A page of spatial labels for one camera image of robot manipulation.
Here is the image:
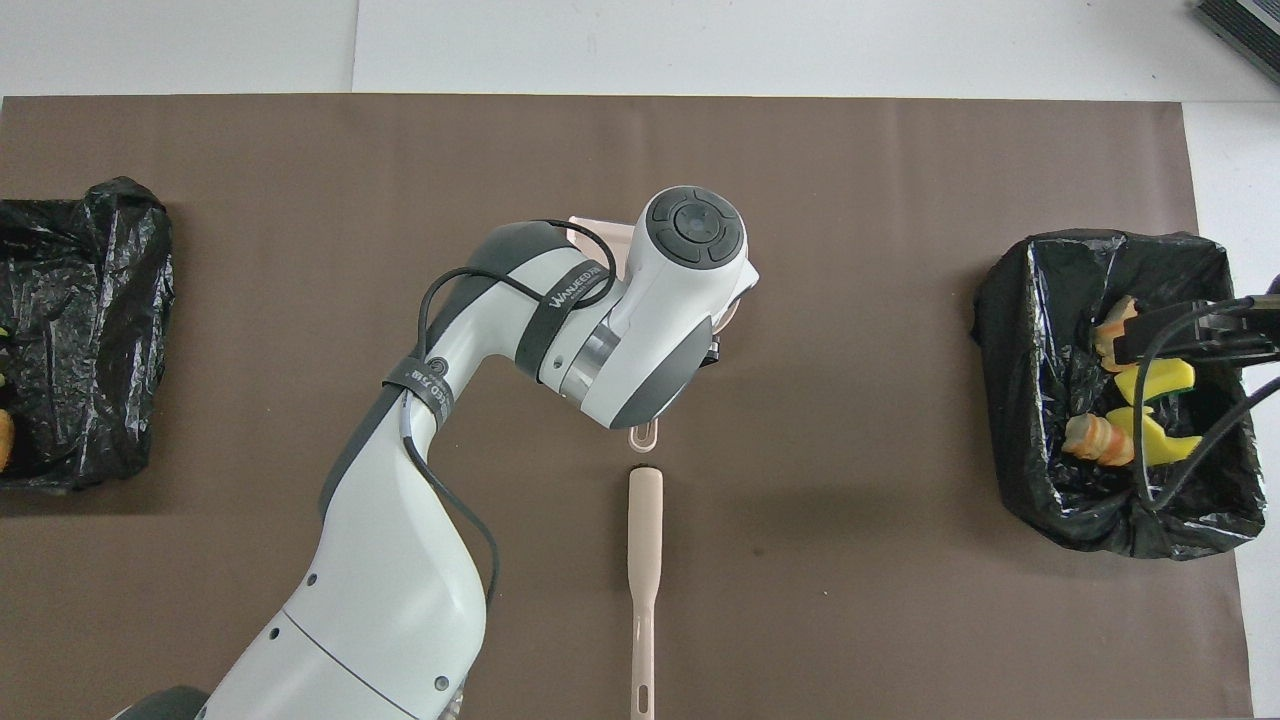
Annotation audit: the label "yellow notched sponge piece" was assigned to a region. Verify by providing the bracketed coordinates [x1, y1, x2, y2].
[1105, 405, 1205, 467]

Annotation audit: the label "bin wrapped in black bag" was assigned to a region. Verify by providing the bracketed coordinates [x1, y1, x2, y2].
[0, 177, 176, 494]

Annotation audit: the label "open bin with black bag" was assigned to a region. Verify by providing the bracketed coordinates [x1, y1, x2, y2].
[972, 230, 1267, 561]

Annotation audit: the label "pink plastic dustpan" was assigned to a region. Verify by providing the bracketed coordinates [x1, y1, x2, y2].
[567, 215, 761, 453]

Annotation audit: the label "brown paper table mat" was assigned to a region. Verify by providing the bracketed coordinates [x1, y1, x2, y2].
[0, 95, 1256, 720]

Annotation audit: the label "dark grey ribbed device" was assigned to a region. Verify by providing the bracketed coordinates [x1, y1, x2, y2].
[1192, 0, 1280, 86]

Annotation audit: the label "beige hand brush black bristles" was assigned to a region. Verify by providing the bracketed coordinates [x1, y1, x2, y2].
[628, 466, 665, 720]

